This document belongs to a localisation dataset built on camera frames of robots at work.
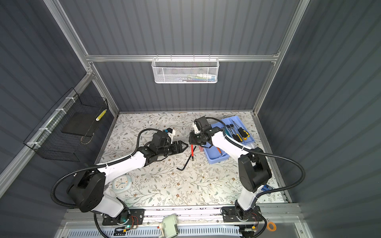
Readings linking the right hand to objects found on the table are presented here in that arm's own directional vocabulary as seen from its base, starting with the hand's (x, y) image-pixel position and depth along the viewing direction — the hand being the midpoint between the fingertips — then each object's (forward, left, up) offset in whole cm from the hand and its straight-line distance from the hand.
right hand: (191, 141), depth 88 cm
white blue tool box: (+10, -29, -2) cm, 30 cm away
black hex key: (-9, +3, -12) cm, 15 cm away
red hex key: (0, -1, -13) cm, 13 cm away
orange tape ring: (-41, -40, -11) cm, 59 cm away
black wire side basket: (-7, +62, +18) cm, 65 cm away
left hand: (-5, +3, +2) cm, 6 cm away
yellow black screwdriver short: (+7, -33, -1) cm, 34 cm away
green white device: (-43, +10, -7) cm, 44 cm away
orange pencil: (+1, -19, -13) cm, 23 cm away
